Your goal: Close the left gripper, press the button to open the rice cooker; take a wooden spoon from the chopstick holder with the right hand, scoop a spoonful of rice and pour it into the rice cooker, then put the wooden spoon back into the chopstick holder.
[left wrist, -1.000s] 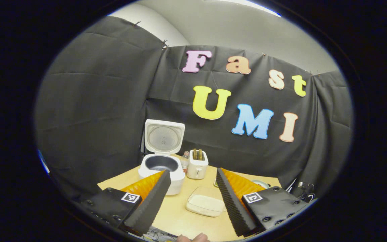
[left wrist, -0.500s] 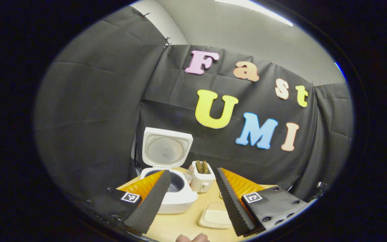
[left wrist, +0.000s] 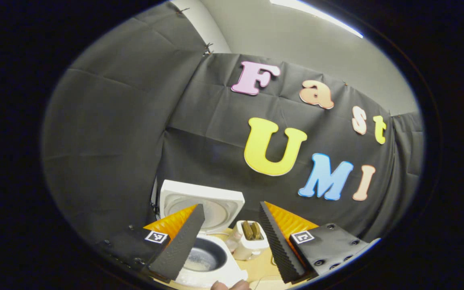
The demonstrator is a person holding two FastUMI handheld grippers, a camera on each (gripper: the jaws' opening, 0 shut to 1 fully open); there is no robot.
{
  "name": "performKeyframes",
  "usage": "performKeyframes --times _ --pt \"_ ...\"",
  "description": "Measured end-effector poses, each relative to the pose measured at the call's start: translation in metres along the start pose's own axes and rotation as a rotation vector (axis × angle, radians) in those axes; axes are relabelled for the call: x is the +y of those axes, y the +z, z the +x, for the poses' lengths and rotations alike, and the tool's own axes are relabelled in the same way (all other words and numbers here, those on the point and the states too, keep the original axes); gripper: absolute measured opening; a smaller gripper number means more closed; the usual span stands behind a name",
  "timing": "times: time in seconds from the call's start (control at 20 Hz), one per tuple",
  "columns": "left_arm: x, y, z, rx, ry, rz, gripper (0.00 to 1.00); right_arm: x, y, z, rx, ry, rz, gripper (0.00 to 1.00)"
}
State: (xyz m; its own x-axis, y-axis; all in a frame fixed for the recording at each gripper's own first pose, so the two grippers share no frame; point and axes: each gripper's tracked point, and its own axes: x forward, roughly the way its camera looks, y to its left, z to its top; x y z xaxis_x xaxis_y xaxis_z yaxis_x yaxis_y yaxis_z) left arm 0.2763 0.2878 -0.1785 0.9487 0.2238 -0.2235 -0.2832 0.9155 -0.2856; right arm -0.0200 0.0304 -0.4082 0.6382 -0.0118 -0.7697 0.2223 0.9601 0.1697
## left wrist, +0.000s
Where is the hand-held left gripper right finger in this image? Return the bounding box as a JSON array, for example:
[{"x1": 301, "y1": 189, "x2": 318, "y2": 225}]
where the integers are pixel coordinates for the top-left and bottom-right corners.
[{"x1": 259, "y1": 201, "x2": 371, "y2": 284}]

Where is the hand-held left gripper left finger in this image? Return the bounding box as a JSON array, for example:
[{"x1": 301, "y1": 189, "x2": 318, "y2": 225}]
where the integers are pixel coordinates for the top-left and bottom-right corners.
[{"x1": 99, "y1": 204, "x2": 205, "y2": 281}]

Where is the white rice cooker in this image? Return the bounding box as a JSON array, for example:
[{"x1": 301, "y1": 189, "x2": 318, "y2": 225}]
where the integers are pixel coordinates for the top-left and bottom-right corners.
[{"x1": 159, "y1": 180, "x2": 249, "y2": 288}]

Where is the white toaster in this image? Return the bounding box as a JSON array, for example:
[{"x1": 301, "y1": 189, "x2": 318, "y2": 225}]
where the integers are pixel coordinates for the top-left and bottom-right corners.
[{"x1": 232, "y1": 220, "x2": 271, "y2": 261}]

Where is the clear plastic water bottle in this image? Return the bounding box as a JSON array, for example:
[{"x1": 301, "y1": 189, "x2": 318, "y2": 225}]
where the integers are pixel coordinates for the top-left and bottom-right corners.
[{"x1": 226, "y1": 232, "x2": 242, "y2": 253}]

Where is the black backdrop cloth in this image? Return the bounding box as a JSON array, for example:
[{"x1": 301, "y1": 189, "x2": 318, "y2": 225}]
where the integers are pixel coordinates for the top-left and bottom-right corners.
[{"x1": 41, "y1": 2, "x2": 424, "y2": 246}]

